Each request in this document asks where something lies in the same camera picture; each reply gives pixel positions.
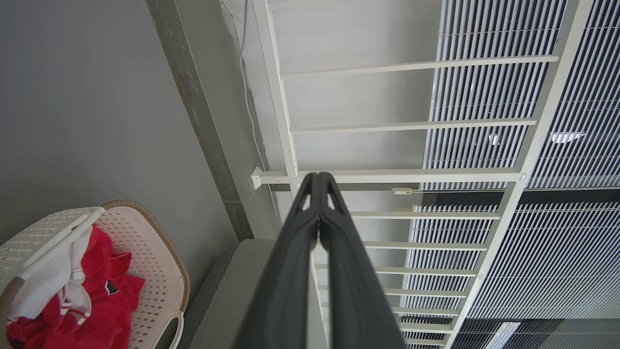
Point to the white garment with red trim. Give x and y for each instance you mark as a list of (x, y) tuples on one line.
[(41, 286)]

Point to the white slatted window blind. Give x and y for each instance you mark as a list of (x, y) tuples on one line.
[(547, 252), (489, 92)]

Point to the grey fabric sofa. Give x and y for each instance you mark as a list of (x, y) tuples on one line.
[(227, 300)]

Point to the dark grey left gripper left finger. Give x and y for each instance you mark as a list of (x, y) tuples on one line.
[(286, 281)]

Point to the grey skirting board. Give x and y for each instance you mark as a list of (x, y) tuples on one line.
[(198, 116)]

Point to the white perforated laundry basket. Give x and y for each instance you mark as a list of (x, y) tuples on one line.
[(155, 261)]

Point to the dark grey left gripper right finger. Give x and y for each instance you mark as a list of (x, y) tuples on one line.
[(356, 291)]

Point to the white metal railing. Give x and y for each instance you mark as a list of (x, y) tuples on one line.
[(411, 175)]

